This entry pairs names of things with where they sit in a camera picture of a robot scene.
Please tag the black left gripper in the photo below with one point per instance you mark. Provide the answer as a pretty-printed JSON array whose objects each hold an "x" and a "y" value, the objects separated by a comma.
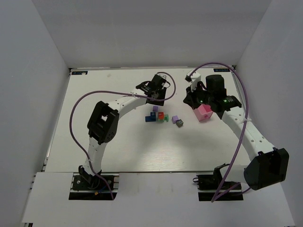
[{"x": 158, "y": 93}]

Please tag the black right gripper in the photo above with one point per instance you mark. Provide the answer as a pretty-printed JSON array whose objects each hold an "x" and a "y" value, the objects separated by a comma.
[{"x": 191, "y": 99}]

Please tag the pink plastic box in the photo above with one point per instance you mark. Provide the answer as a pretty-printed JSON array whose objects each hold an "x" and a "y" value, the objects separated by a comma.
[{"x": 203, "y": 112}]

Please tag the red cube block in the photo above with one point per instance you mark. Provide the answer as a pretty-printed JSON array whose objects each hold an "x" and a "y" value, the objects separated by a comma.
[{"x": 161, "y": 116}]

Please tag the green hospital arch block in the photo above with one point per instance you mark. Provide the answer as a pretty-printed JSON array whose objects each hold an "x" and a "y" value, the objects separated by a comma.
[{"x": 166, "y": 119}]

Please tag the dark blue rectangular block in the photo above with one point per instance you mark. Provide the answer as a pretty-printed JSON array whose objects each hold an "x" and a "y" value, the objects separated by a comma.
[{"x": 150, "y": 119}]

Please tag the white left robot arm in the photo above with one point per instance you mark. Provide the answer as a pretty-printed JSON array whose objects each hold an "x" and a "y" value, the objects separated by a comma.
[{"x": 104, "y": 119}]

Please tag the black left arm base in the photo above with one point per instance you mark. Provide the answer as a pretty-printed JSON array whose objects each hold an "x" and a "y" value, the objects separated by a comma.
[{"x": 80, "y": 190}]

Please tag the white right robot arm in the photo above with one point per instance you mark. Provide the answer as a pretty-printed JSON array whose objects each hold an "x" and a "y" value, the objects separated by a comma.
[{"x": 268, "y": 165}]

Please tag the purple printed cube block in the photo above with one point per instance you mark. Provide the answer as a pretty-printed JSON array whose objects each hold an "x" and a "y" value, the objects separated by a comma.
[{"x": 175, "y": 119}]

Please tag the grey house block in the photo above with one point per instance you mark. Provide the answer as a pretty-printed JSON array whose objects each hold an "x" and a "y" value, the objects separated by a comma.
[{"x": 179, "y": 123}]

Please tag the right corner label sticker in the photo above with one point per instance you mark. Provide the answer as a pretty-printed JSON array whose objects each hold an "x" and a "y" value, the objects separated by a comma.
[{"x": 221, "y": 70}]

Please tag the corner label sticker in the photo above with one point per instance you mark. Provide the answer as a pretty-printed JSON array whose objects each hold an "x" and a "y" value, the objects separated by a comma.
[
  {"x": 221, "y": 70},
  {"x": 79, "y": 73}
]

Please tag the left corner label sticker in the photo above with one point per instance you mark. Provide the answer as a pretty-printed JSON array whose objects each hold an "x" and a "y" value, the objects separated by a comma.
[{"x": 79, "y": 73}]

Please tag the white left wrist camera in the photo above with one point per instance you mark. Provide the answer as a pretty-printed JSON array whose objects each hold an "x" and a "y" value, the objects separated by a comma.
[{"x": 164, "y": 76}]

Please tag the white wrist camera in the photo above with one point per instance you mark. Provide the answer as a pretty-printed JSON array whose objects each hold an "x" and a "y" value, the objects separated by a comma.
[
  {"x": 164, "y": 76},
  {"x": 193, "y": 80}
]

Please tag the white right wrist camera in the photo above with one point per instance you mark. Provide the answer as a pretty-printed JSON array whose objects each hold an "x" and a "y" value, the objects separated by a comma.
[{"x": 193, "y": 80}]

